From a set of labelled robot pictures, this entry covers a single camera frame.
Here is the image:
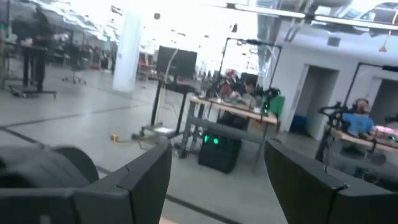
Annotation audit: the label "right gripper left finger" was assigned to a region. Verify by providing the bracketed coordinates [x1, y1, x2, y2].
[0, 141, 174, 224]

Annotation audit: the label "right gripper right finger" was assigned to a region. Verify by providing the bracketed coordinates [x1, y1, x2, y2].
[263, 138, 398, 224]

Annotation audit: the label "person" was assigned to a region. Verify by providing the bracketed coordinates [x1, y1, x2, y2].
[341, 98, 377, 140]
[241, 80, 261, 108]
[12, 6, 54, 93]

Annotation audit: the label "black box green lights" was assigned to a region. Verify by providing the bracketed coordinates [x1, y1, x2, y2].
[197, 129, 243, 174]

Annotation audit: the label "black monitor stand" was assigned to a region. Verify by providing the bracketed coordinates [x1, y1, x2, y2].
[131, 77, 200, 141]

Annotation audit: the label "pink item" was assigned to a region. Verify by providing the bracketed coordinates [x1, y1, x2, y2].
[374, 124, 398, 138]

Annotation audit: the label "background wooden robot table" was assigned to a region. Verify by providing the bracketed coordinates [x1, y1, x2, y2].
[179, 95, 280, 175]

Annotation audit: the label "black monitor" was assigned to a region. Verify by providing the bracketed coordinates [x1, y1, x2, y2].
[155, 45, 198, 81]

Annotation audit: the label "white pillar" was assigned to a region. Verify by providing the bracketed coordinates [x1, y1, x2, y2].
[111, 11, 143, 93]

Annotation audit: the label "black standing desk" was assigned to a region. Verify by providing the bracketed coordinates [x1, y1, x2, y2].
[7, 45, 58, 100]

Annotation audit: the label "yellow hanging pendant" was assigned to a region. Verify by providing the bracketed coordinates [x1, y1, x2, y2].
[377, 30, 390, 54]

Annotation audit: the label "overhead LED light bar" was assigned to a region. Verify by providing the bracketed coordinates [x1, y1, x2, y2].
[226, 2, 398, 31]

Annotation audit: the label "black background rig frame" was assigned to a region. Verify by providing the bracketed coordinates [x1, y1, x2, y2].
[216, 36, 283, 93]
[343, 61, 398, 107]

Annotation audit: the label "grey wall vent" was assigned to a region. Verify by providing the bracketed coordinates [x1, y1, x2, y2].
[326, 35, 342, 48]

